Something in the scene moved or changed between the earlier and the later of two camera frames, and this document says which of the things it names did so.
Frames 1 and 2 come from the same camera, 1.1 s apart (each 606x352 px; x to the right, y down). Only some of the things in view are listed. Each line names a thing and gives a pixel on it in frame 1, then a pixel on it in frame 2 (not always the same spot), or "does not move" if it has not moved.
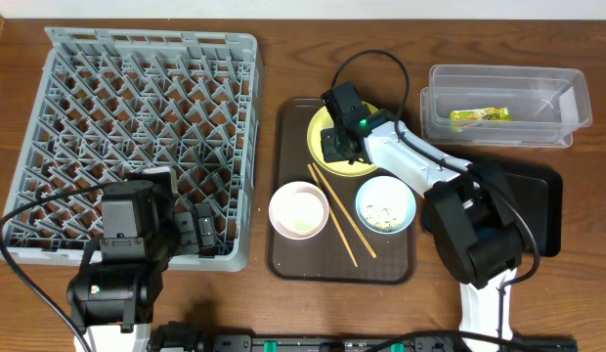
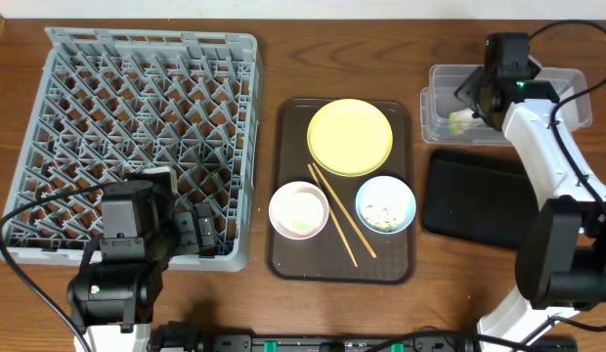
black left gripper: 189,241 does not move
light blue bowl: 385,204 does not move
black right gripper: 328,144 to 471,85
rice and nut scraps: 381,219 does not move
